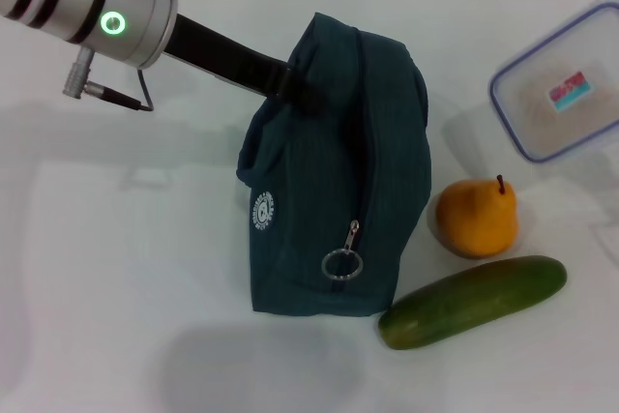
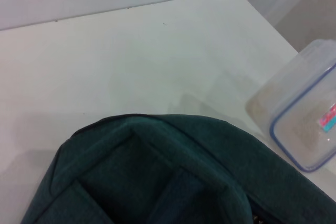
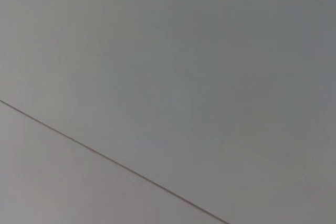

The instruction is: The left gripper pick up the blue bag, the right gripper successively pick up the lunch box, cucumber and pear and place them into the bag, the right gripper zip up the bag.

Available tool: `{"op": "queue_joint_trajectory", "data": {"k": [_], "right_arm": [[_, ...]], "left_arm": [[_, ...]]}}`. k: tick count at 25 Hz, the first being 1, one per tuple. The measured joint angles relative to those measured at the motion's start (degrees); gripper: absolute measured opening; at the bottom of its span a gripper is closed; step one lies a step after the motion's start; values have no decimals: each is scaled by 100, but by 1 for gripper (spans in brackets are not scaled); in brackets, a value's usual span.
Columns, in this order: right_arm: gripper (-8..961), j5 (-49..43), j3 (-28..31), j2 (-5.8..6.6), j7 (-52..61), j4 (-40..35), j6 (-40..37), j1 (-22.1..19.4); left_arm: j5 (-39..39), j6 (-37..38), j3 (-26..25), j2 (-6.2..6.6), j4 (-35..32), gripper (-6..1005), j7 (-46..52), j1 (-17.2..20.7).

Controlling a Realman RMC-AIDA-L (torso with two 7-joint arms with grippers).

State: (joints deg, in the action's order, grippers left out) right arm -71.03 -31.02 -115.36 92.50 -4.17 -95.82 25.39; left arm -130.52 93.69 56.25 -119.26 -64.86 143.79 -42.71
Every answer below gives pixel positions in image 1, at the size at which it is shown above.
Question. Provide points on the green cucumber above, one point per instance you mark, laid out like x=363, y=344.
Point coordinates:
x=474, y=304

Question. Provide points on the yellow pear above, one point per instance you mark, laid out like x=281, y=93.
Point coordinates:
x=476, y=219

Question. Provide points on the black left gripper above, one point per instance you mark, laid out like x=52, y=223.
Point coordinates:
x=222, y=52

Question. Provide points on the clear container with blue-rimmed lid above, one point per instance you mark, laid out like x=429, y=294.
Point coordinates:
x=561, y=94

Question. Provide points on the teal insulated lunch bag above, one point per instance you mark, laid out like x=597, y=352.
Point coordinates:
x=314, y=181

